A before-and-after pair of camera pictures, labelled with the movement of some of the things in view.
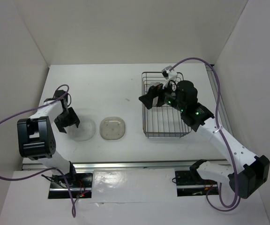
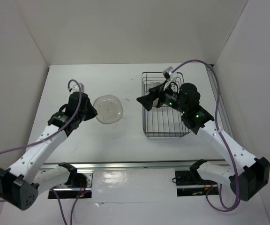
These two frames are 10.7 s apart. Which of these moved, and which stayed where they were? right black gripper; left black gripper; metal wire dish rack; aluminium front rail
Moved: left black gripper
Stayed: aluminium front rail; right black gripper; metal wire dish rack
